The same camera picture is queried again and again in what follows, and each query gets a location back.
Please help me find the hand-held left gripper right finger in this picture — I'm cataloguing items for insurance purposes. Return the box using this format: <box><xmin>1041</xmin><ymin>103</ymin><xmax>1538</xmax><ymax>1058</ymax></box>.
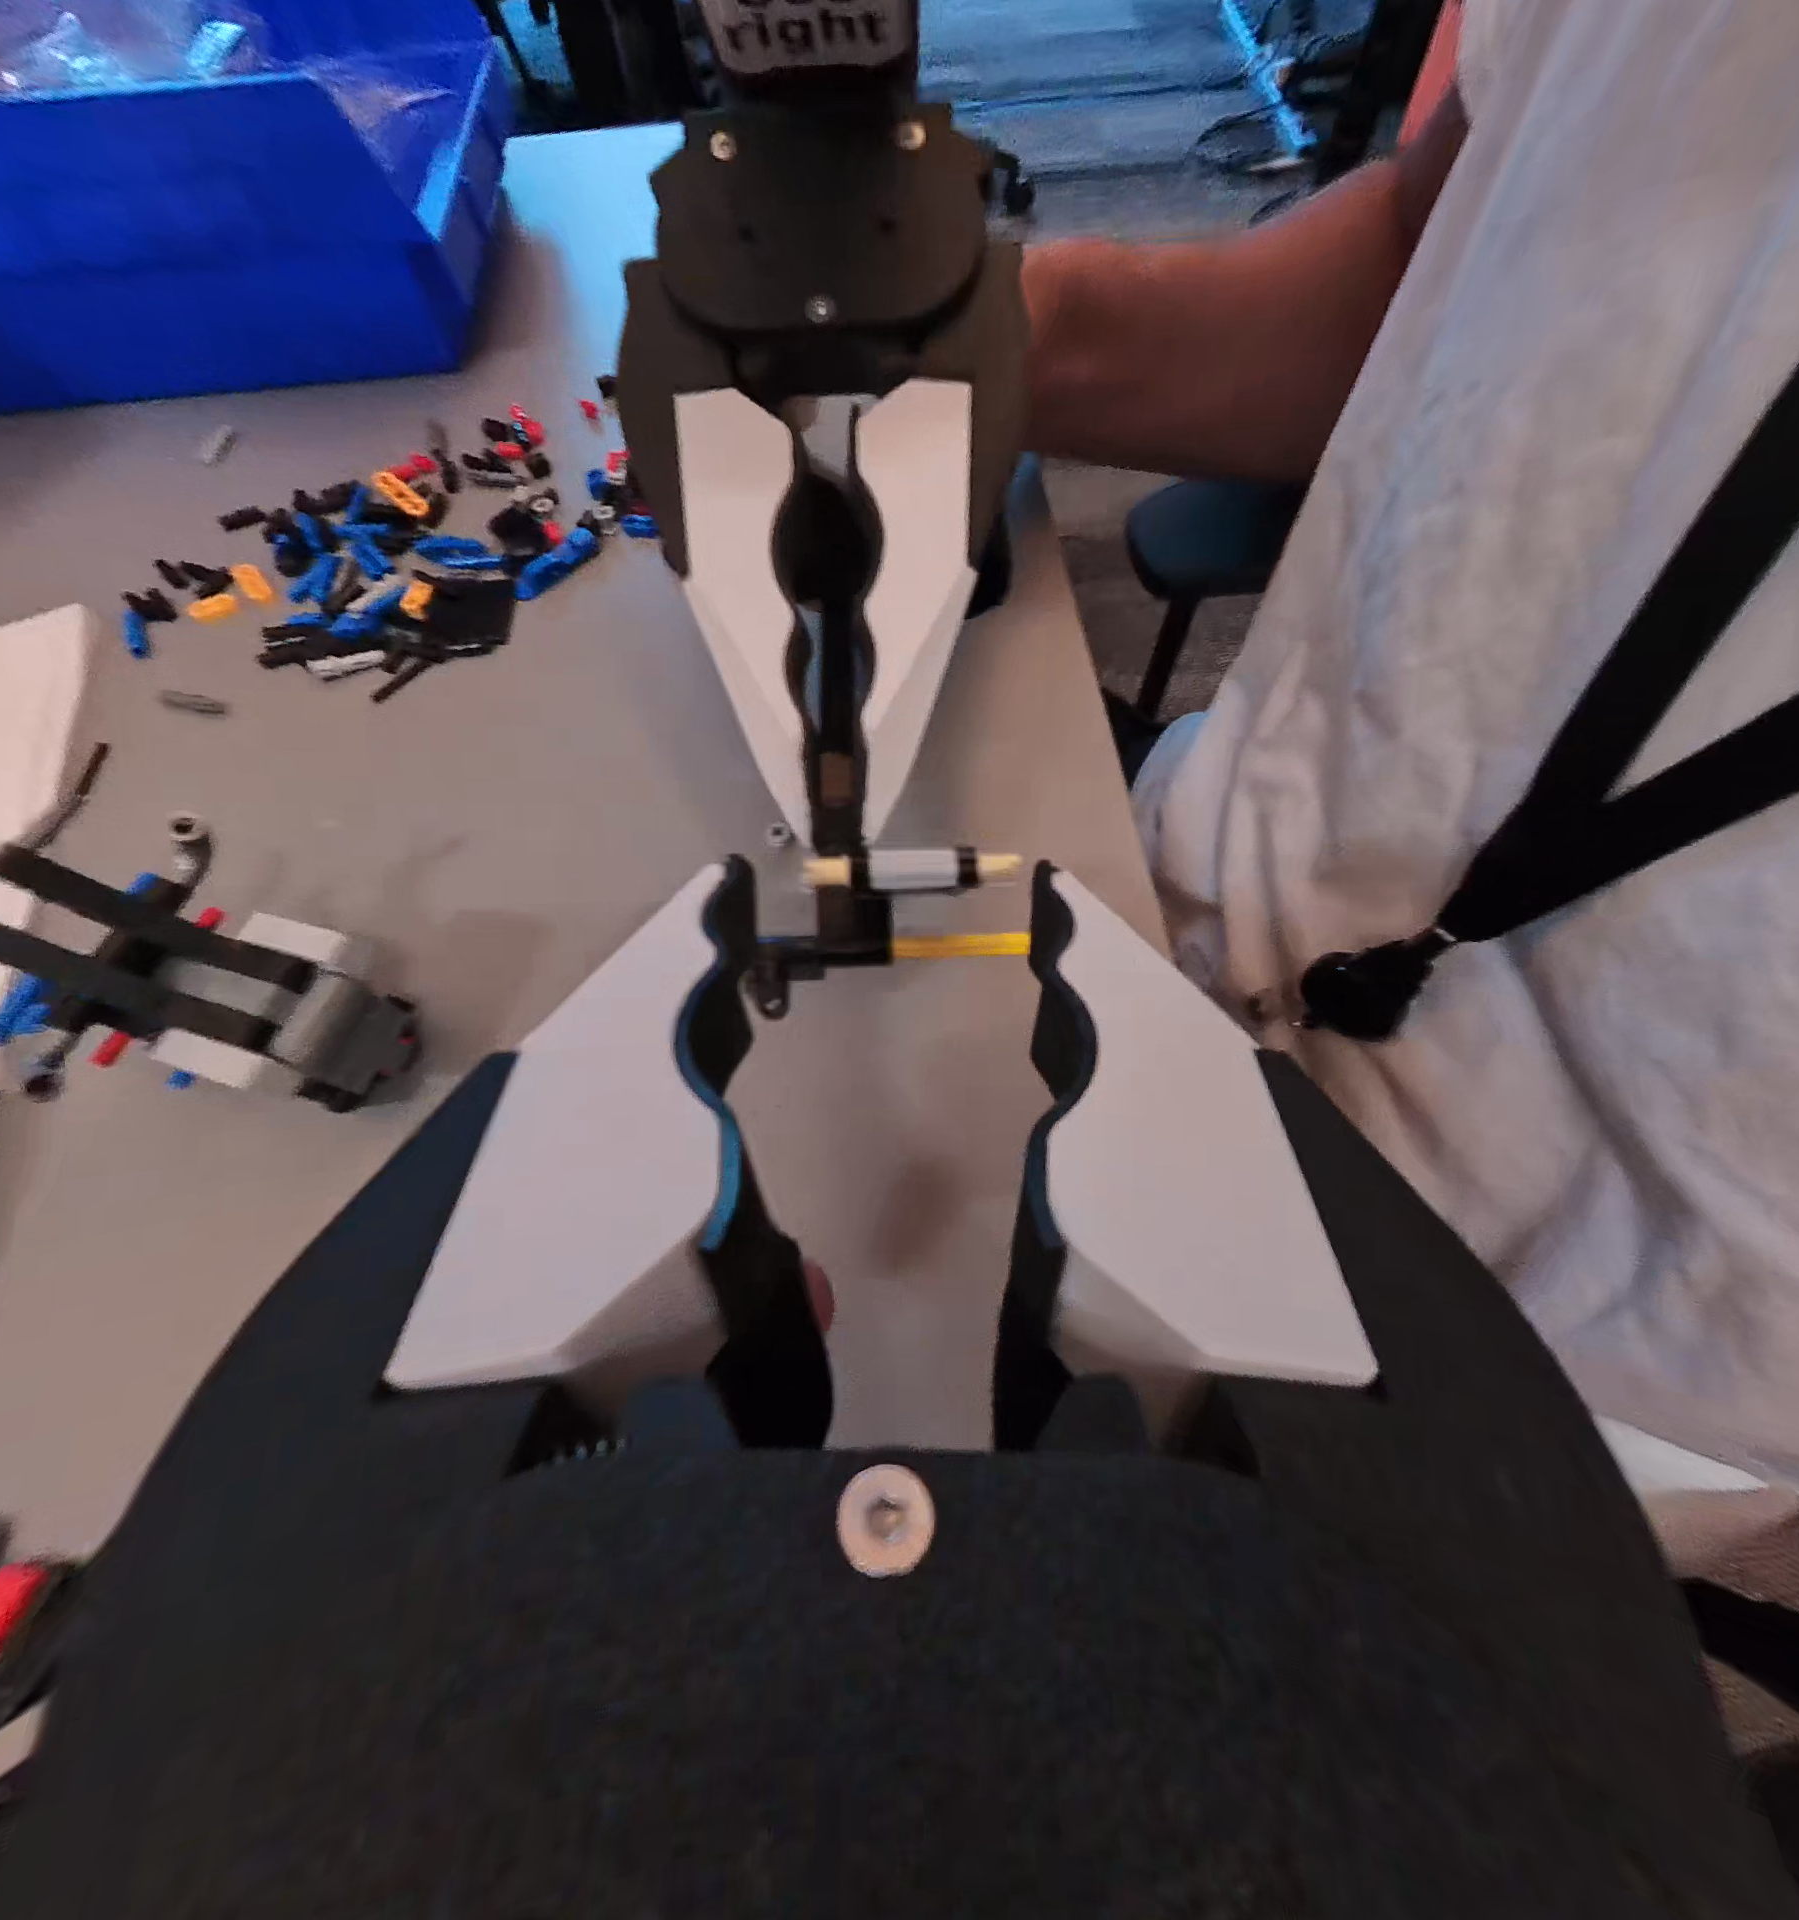
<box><xmin>993</xmin><ymin>859</ymin><xmax>1381</xmax><ymax>1451</ymax></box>

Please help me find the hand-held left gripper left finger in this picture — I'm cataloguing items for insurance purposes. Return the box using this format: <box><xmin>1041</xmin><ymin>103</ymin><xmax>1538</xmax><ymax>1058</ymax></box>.
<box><xmin>386</xmin><ymin>854</ymin><xmax>835</xmax><ymax>1449</ymax></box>

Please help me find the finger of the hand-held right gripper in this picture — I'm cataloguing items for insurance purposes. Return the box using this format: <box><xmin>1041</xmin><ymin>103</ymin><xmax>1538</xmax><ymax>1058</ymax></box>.
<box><xmin>851</xmin><ymin>377</ymin><xmax>978</xmax><ymax>837</ymax></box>
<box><xmin>673</xmin><ymin>390</ymin><xmax>814</xmax><ymax>846</ymax></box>

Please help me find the small black yellow lego assembly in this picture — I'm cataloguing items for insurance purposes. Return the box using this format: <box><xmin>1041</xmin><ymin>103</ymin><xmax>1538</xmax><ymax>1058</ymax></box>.
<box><xmin>749</xmin><ymin>600</ymin><xmax>1037</xmax><ymax>1025</ymax></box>

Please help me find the person's right forearm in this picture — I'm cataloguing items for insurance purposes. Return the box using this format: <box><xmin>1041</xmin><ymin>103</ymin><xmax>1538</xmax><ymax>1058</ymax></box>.
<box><xmin>1019</xmin><ymin>150</ymin><xmax>1463</xmax><ymax>484</ymax></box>

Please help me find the pile of loose lego pieces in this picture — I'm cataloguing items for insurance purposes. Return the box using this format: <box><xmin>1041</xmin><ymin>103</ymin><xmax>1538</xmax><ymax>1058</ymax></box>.
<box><xmin>119</xmin><ymin>392</ymin><xmax>665</xmax><ymax>707</ymax></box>

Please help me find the grey black lego model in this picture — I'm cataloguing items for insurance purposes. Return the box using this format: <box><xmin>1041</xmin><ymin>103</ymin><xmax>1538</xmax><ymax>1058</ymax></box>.
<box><xmin>0</xmin><ymin>840</ymin><xmax>424</xmax><ymax>1116</ymax></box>

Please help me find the black stool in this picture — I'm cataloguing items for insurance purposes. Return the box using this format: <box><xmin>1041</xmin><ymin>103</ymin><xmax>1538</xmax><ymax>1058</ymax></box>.
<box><xmin>1122</xmin><ymin>478</ymin><xmax>1309</xmax><ymax>724</ymax></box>

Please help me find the blue plastic bin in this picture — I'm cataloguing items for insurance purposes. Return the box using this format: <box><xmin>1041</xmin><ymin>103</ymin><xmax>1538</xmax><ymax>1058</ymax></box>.
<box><xmin>0</xmin><ymin>0</ymin><xmax>521</xmax><ymax>421</ymax></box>

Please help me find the clear plastic bag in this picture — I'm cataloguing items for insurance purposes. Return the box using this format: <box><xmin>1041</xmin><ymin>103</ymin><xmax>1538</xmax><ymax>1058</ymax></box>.
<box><xmin>0</xmin><ymin>0</ymin><xmax>456</xmax><ymax>114</ymax></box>

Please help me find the black shoulder strap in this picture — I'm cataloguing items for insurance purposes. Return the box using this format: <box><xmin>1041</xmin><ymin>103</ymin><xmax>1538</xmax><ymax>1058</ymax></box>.
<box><xmin>1296</xmin><ymin>284</ymin><xmax>1799</xmax><ymax>1047</ymax></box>

